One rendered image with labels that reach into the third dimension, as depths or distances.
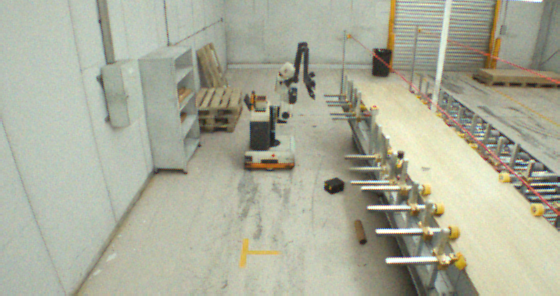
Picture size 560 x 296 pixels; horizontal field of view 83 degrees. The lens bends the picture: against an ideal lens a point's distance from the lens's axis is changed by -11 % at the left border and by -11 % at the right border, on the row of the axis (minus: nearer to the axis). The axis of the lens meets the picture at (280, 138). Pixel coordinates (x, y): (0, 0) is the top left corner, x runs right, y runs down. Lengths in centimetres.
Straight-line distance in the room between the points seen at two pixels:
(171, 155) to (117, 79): 155
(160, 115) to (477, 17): 963
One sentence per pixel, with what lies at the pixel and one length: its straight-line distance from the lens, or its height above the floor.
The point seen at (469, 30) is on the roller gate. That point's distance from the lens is 1174.
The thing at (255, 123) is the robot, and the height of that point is 67.
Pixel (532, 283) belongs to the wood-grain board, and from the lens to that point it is 232.
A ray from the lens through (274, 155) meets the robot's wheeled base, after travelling 461.
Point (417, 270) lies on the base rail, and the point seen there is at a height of 70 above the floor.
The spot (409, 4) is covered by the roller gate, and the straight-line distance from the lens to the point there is 1094.
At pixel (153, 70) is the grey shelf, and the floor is 141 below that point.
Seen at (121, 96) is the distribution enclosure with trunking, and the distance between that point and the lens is 363.
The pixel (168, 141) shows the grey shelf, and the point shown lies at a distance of 468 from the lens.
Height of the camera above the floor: 231
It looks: 24 degrees down
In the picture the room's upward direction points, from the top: straight up
